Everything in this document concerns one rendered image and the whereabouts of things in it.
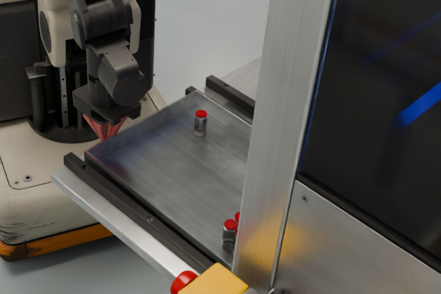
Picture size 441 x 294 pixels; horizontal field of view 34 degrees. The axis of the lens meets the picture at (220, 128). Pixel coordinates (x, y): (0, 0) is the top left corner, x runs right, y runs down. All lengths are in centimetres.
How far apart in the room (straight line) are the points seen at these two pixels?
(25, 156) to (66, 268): 35
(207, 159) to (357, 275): 53
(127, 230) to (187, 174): 16
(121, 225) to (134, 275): 107
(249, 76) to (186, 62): 159
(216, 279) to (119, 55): 37
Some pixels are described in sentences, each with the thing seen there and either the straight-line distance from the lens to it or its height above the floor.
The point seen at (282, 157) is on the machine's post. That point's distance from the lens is 75.
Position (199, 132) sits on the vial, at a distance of 128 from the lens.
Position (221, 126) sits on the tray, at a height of 88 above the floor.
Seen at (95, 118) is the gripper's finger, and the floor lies 97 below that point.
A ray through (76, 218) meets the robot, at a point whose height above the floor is 17.
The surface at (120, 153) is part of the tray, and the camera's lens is 125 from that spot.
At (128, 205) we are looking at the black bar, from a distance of 113.
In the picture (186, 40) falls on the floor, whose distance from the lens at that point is 318.
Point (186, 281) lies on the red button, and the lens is 89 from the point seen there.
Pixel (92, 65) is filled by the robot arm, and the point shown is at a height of 107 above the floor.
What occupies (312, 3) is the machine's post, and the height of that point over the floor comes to 140.
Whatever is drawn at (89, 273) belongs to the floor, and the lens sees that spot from 221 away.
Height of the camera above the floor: 171
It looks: 39 degrees down
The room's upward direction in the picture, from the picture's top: 6 degrees clockwise
